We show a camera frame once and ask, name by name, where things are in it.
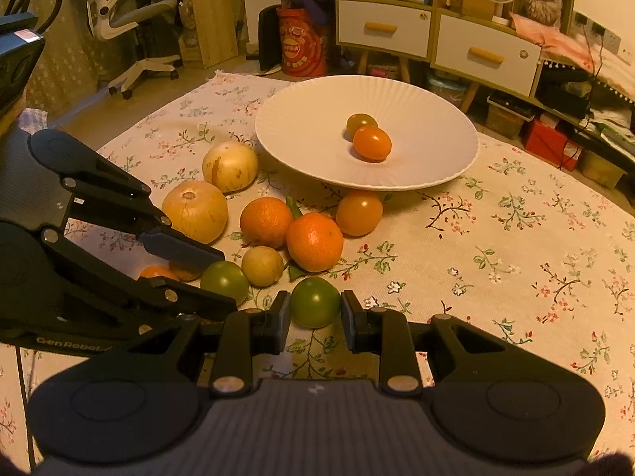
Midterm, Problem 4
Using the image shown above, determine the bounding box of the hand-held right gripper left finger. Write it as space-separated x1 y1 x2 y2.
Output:
124 292 292 397

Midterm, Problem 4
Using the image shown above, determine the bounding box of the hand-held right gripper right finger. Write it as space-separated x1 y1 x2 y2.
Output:
341 290 502 397

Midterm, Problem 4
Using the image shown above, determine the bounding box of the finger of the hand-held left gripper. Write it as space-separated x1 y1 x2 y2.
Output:
42 229 237 334
30 129 225 271

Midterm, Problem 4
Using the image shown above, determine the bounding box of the small yellow round fruit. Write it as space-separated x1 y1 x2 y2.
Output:
169 260 202 282
241 246 285 287

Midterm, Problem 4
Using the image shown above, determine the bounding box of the green tomato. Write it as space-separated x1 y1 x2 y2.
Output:
200 261 250 307
290 278 342 328

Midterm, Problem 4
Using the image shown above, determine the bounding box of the pale yellow round melon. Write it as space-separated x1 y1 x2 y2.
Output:
162 180 229 245
202 141 259 194

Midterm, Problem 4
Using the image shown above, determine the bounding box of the orange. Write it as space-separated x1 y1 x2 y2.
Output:
286 213 344 273
240 197 294 249

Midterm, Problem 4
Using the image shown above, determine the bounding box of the white ribbed plate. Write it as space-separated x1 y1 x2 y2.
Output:
254 75 479 192

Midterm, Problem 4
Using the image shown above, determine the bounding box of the floral tablecloth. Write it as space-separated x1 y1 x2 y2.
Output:
0 72 635 476

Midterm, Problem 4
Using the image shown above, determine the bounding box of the greenish orange tomato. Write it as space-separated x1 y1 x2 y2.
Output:
346 113 379 140

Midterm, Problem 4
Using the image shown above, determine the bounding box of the white office chair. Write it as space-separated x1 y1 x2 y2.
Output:
67 0 182 100

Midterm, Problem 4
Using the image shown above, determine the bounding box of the black flat panel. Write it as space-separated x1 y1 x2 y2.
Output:
258 5 283 73

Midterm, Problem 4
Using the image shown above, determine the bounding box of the red printed bag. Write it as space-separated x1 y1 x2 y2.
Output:
277 5 331 79

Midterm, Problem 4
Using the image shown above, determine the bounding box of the wooden board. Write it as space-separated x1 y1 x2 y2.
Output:
186 0 240 69

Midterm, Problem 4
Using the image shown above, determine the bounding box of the blue lidded storage bin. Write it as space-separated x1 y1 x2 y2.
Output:
427 72 470 107

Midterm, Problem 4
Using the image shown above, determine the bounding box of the clear storage bin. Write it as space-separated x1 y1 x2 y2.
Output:
486 94 537 137

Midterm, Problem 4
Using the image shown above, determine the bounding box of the red box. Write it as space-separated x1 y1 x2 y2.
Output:
523 119 583 169

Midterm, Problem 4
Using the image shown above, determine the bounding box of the beige storage bin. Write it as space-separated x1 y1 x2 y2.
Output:
578 149 628 189

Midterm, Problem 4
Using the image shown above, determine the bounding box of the white cabinet drawer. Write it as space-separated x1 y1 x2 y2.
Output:
437 12 541 84
336 0 432 59

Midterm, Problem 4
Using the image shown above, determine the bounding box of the black bag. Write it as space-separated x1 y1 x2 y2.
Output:
538 67 591 120

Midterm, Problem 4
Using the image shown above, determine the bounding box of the wooden cabinet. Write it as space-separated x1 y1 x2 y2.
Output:
333 0 544 110

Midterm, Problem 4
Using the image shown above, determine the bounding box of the pile of white papers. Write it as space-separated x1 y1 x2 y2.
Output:
590 109 635 150

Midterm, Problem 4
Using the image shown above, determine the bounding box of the pink cloth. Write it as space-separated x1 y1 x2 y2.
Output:
511 12 601 65

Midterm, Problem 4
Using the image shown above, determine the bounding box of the wall socket strip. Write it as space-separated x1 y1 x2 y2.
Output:
573 12 623 55

